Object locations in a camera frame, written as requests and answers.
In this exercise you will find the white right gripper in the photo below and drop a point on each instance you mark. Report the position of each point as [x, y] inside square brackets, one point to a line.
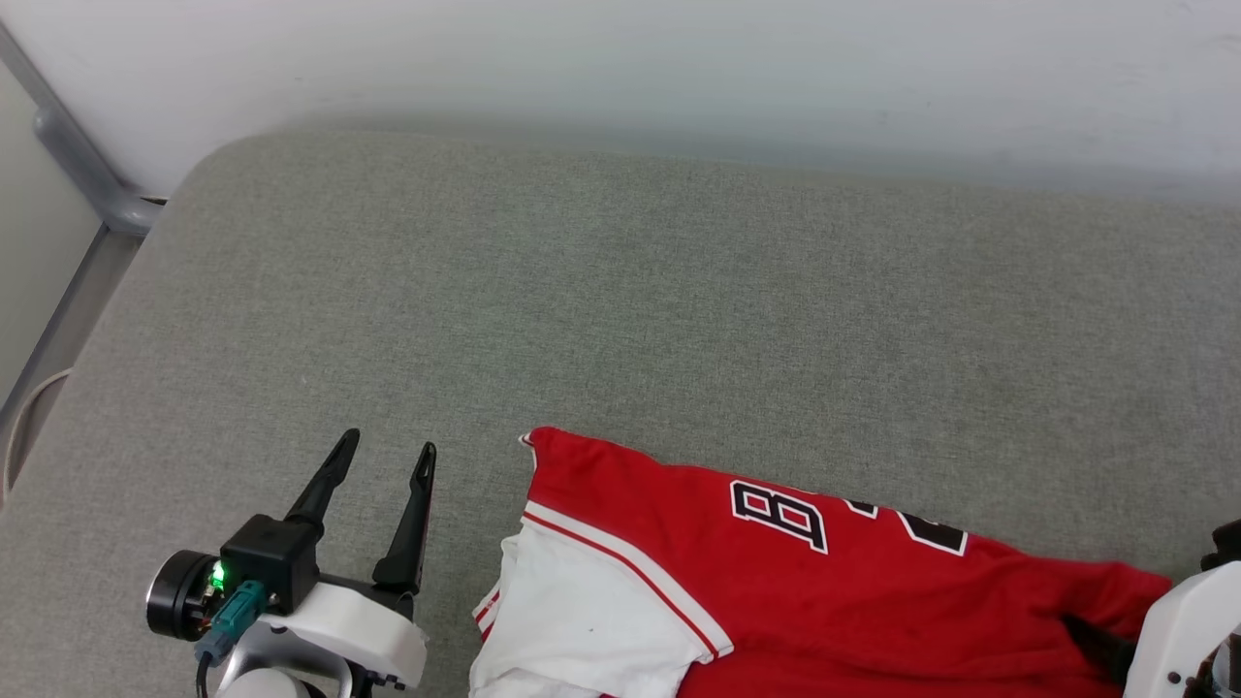
[1183, 630]

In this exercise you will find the red white jersey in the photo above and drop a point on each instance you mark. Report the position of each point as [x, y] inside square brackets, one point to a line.
[679, 523]

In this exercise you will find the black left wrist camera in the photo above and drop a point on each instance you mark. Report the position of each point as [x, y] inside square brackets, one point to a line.
[271, 557]

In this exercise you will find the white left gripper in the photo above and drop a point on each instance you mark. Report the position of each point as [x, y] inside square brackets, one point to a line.
[359, 630]

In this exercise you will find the grey flat metal bar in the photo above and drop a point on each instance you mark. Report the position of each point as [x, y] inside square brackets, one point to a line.
[68, 320]

